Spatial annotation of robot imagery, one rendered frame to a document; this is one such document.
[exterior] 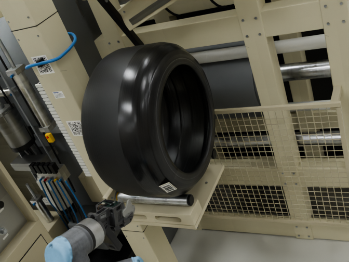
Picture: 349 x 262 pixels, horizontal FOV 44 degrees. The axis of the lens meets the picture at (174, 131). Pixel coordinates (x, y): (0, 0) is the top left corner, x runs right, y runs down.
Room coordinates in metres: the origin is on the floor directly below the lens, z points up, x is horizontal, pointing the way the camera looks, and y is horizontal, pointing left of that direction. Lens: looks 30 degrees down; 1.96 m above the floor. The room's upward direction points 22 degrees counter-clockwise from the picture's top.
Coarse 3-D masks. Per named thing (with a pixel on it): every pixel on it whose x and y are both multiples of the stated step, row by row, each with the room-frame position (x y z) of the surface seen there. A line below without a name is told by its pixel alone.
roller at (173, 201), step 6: (126, 198) 1.45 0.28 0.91; (132, 198) 1.44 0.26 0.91; (138, 198) 1.42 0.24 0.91; (144, 198) 1.41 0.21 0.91; (150, 198) 1.39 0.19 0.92; (156, 198) 1.37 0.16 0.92; (162, 198) 1.36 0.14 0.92; (168, 198) 1.34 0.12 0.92; (174, 198) 1.33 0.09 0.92; (180, 198) 1.32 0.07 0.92; (186, 198) 1.30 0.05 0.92; (192, 198) 1.31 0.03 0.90; (168, 204) 1.34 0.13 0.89; (174, 204) 1.32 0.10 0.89; (180, 204) 1.31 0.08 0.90; (186, 204) 1.29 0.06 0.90; (192, 204) 1.30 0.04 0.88
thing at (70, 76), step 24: (0, 0) 1.62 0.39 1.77; (24, 0) 1.57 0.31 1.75; (48, 0) 1.65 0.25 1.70; (24, 24) 1.59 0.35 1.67; (48, 24) 1.61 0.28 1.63; (24, 48) 1.62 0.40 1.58; (48, 48) 1.56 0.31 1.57; (72, 48) 1.65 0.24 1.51; (72, 72) 1.61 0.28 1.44; (48, 96) 1.63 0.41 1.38; (72, 96) 1.57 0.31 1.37; (72, 120) 1.60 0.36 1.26; (144, 240) 1.57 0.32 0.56
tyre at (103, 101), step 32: (128, 64) 1.40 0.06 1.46; (160, 64) 1.38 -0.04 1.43; (192, 64) 1.53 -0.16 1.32; (96, 96) 1.37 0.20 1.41; (128, 96) 1.29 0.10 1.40; (160, 96) 1.31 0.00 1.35; (192, 96) 1.68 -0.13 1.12; (96, 128) 1.31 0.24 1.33; (128, 128) 1.24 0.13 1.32; (160, 128) 1.25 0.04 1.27; (192, 128) 1.64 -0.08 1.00; (96, 160) 1.30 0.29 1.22; (128, 160) 1.22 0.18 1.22; (160, 160) 1.21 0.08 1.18; (192, 160) 1.52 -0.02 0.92; (128, 192) 1.31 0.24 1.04; (160, 192) 1.23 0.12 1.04
